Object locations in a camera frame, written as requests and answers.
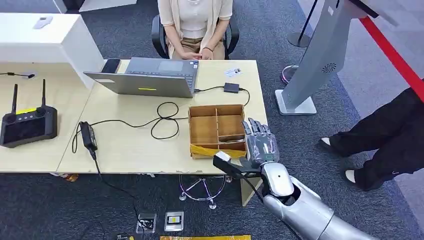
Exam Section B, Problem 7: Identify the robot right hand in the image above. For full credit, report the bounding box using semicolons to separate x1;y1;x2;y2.
241;117;281;169

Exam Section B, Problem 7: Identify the person's left hand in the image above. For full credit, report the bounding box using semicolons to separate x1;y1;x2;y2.
199;47;215;61

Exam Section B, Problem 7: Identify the person's right hand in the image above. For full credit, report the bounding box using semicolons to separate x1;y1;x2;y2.
181;51;203;61

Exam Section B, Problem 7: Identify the white printed card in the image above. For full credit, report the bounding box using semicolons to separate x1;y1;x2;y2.
224;67;243;78

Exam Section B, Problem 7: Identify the seated person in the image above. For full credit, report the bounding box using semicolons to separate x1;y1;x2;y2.
157;0;234;61

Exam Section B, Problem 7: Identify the black office chair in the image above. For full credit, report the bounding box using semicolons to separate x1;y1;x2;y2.
151;13;240;61

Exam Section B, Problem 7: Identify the small black adapter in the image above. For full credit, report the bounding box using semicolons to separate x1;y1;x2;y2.
223;82;240;94

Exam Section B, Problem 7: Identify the pale desk leg panel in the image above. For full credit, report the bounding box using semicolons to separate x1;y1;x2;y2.
240;177;265;207

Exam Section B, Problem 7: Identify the grey laptop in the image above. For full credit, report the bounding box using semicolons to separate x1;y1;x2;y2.
82;56;200;99

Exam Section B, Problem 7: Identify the yellow tape strip on box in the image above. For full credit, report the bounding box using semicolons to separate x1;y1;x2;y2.
190;144;247;160

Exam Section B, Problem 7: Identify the wooden compartment box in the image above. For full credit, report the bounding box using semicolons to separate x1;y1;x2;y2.
188;104;248;160

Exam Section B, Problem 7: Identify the chrome chair base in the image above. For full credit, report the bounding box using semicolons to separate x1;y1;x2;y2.
178;174;233;211

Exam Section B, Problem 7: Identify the chrome stanchion base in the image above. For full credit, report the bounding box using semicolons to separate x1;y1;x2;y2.
281;64;300;86

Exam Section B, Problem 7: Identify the black smartphone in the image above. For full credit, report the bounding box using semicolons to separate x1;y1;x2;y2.
100;58;122;74

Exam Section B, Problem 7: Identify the white furniture panel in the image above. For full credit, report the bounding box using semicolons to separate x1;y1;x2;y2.
52;0;138;14

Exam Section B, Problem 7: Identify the grey kiosk stand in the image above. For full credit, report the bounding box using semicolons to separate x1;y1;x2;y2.
274;0;400;116

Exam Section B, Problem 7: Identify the closed floor socket box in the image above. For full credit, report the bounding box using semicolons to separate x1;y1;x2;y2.
164;211;185;233

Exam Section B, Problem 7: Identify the standing person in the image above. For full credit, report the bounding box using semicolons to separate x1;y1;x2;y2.
318;86;424;193

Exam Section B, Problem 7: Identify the black power brick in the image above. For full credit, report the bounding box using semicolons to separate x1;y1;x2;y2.
79;121;99;153

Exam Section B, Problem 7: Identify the open floor socket box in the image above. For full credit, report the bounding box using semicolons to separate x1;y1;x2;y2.
136;212;158;235

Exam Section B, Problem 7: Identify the small grey device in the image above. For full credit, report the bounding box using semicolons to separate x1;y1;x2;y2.
32;15;54;30

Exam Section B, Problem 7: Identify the red barrier belt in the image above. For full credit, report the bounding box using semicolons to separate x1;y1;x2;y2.
359;16;424;104

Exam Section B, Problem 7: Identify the white cabinet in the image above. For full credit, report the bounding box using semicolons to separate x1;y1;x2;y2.
0;12;106;90

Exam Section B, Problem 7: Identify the black controller with antennas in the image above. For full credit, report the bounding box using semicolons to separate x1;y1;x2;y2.
0;78;59;149

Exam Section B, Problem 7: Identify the short black laptop cable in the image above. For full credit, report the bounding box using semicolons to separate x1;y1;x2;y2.
194;85;226;94

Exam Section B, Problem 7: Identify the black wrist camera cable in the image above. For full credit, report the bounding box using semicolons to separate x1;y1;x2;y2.
240;173;302;240

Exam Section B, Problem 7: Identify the black adapter cable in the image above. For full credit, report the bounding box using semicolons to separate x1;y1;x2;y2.
238;87;252;108

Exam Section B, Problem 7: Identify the looped black cable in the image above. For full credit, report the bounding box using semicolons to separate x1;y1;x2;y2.
71;101;190;154

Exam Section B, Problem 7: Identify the black stanchion post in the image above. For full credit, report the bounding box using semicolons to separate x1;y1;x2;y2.
287;0;320;49

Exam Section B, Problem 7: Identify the black mains cable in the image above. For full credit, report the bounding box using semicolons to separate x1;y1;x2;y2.
89;149;156;230

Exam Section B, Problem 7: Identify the thin black cable with plug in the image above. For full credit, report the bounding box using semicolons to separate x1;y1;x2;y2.
0;71;36;80

